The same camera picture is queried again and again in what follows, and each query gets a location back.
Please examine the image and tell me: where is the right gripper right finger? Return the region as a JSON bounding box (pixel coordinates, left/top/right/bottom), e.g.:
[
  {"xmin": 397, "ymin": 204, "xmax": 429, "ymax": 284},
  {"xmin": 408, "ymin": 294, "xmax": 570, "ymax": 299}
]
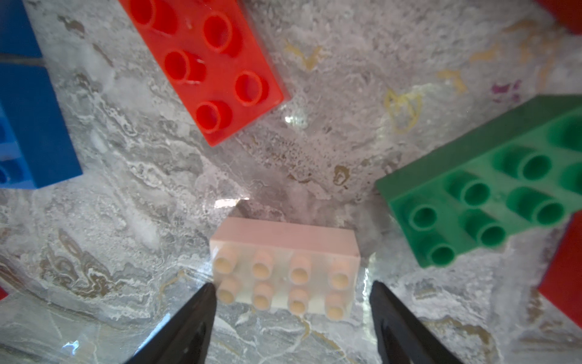
[{"xmin": 369, "ymin": 281, "xmax": 462, "ymax": 364}]

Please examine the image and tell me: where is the red brick far right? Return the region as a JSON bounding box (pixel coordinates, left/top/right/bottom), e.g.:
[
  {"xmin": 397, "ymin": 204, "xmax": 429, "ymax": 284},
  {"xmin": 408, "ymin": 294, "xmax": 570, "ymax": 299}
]
[{"xmin": 538, "ymin": 212, "xmax": 581, "ymax": 327}]

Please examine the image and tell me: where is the white brick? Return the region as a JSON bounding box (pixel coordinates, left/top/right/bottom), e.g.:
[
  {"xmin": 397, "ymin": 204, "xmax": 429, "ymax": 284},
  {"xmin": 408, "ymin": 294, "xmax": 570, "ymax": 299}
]
[{"xmin": 209, "ymin": 217, "xmax": 361, "ymax": 322}]

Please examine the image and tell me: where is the dark blue brick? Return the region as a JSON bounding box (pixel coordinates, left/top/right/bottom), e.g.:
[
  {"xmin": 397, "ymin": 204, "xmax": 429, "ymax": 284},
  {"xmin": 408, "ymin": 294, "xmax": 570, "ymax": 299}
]
[
  {"xmin": 1, "ymin": 64, "xmax": 83, "ymax": 190},
  {"xmin": 0, "ymin": 0, "xmax": 42, "ymax": 59}
]

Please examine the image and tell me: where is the red brick centre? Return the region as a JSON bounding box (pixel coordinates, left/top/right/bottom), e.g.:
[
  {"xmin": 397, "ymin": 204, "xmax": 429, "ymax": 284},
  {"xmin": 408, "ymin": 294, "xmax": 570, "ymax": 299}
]
[{"xmin": 121, "ymin": 0, "xmax": 289, "ymax": 147}]

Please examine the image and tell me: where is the red brick upper right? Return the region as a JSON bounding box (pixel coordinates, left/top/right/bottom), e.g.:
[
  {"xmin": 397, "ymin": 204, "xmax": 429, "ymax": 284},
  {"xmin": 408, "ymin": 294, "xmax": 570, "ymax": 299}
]
[{"xmin": 536, "ymin": 0, "xmax": 582, "ymax": 35}]

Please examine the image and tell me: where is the green brick lower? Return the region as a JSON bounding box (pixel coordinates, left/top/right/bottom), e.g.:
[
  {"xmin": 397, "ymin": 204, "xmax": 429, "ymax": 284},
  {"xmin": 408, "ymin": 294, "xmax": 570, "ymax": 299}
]
[{"xmin": 375, "ymin": 95, "xmax": 581, "ymax": 268}]

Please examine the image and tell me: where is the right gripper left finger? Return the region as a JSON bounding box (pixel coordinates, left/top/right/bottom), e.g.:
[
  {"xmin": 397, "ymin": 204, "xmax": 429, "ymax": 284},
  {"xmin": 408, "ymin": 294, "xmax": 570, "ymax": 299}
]
[{"xmin": 127, "ymin": 283, "xmax": 218, "ymax": 364}]

